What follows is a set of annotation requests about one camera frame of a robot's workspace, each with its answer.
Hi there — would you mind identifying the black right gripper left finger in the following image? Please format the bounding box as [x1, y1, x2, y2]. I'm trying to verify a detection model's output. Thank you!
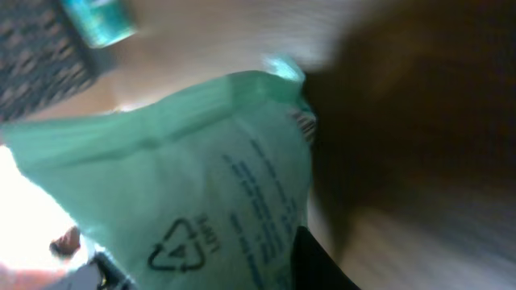
[91, 252, 136, 290]

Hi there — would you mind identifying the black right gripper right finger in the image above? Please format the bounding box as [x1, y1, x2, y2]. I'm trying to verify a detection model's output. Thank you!
[291, 226, 360, 290]

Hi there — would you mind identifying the teal wet wipes pack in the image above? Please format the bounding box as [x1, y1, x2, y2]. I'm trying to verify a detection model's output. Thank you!
[2, 57, 316, 289]

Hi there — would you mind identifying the small teal tissue pack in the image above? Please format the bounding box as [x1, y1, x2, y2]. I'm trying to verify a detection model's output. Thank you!
[60, 0, 136, 48]

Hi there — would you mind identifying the dark grey plastic basket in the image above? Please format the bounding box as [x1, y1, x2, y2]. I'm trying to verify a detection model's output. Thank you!
[1, 0, 115, 122]

